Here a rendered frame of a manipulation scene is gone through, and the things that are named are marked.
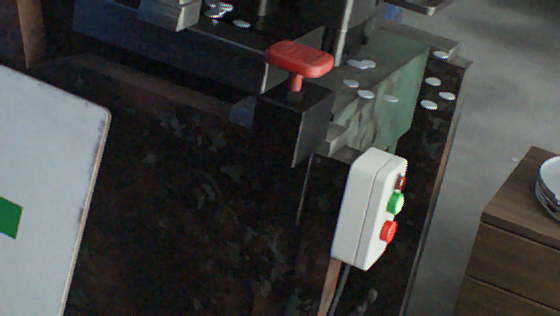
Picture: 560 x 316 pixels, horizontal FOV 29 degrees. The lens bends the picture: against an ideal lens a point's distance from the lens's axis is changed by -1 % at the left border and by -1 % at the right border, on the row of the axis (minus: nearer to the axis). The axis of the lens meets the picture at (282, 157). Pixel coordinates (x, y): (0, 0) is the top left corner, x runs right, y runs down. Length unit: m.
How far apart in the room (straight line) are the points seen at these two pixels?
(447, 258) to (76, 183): 1.21
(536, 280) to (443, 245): 0.62
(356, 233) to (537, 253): 0.65
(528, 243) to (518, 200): 0.11
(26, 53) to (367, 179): 0.52
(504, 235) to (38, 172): 0.84
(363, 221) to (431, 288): 1.05
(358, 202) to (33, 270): 0.48
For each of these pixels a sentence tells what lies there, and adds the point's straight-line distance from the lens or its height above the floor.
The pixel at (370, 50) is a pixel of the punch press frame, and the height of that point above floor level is 0.64.
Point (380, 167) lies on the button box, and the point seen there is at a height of 0.63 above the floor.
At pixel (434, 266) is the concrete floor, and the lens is 2.47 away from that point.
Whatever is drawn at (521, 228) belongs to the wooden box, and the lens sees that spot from 1.95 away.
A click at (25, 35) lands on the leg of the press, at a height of 0.63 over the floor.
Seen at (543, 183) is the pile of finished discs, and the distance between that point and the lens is 2.03.
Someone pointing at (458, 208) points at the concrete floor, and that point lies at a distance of 2.76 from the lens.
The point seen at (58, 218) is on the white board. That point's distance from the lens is 1.53.
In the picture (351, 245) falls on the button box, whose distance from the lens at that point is 1.37.
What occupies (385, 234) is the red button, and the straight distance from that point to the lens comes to 1.38.
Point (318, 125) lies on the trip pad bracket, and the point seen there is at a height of 0.67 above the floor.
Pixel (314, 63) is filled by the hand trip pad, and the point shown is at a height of 0.76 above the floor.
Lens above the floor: 1.18
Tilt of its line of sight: 25 degrees down
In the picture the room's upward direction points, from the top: 11 degrees clockwise
